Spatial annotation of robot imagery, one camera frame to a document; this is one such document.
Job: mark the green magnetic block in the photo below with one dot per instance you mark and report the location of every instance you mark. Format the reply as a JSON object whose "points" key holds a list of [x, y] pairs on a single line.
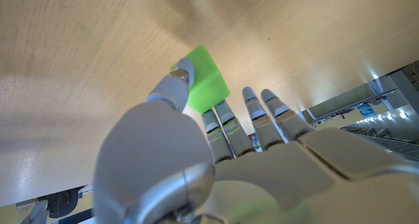
{"points": [[207, 83]]}

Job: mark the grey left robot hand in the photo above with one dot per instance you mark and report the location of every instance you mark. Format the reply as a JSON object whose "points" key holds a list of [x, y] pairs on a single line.
{"points": [[262, 178]]}

